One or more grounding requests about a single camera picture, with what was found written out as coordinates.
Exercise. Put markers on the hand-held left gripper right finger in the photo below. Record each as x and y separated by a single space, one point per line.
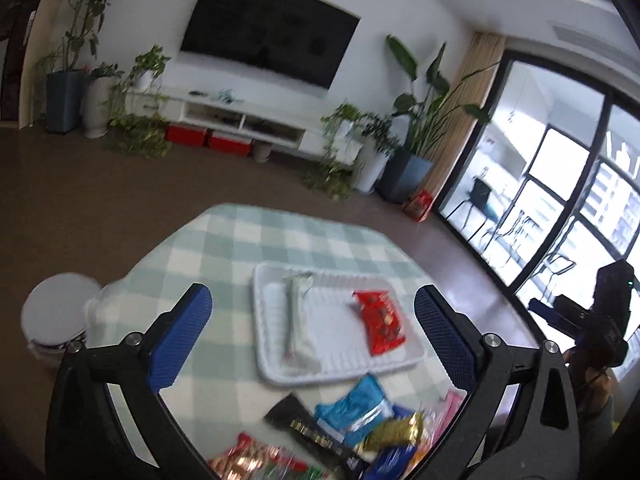
445 340

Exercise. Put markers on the small plant in ribbed pot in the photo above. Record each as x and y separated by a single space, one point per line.
105 71

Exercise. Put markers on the black wall television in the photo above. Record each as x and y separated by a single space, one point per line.
270 30

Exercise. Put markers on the large-leaf plant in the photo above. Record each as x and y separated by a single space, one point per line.
430 105

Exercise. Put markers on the black snack packet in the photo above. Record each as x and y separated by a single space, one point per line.
300 422

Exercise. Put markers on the black glass door frame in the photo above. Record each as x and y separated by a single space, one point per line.
602 150

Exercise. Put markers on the trailing plant in white pot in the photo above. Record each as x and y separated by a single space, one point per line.
145 67

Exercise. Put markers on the white television cabinet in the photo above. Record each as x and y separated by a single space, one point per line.
280 132

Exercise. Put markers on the gold snack packet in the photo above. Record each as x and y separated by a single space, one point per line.
395 430

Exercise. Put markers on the white round stool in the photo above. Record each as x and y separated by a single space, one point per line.
55 310

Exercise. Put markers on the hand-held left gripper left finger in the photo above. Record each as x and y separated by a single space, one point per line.
182 340

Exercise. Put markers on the dark blue square plant pot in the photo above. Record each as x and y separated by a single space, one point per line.
404 177

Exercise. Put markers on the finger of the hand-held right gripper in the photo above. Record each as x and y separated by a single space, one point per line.
542 308

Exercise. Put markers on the dark blue snack packet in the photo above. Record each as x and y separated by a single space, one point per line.
390 462

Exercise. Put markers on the small ornament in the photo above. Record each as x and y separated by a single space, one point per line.
225 96

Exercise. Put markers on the tall leafy plant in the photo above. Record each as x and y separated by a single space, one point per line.
85 5

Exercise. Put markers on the person's right hand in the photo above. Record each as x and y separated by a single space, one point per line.
592 382

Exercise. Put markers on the bushy plant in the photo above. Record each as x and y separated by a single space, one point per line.
380 132

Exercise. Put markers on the person's right forearm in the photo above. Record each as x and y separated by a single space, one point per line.
600 435

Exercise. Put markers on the green checked tablecloth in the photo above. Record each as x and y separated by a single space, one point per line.
240 240

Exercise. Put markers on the red patterned snack packet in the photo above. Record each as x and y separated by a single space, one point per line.
250 460

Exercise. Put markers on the light blue snack packet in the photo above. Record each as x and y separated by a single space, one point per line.
350 405

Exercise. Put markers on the small round pot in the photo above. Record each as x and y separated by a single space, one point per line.
261 151

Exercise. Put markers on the red storage box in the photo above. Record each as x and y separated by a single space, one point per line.
229 143
186 136

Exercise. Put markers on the blue-grey square plant pot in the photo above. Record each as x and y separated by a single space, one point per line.
65 102

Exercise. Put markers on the red bag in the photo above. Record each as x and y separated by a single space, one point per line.
419 205

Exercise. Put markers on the pink snack packet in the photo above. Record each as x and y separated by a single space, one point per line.
447 410

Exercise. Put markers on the white translucent snack packet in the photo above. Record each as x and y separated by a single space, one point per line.
295 320

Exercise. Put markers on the white ribbed plant pot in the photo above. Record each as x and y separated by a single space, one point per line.
97 107

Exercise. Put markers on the tall white plant pot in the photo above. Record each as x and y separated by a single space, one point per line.
371 170

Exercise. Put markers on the ceiling air vent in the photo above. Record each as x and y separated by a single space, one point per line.
582 34

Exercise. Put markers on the white plastic tray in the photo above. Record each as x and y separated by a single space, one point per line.
340 332

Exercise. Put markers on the trailing plant on cabinet end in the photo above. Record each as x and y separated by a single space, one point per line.
340 120

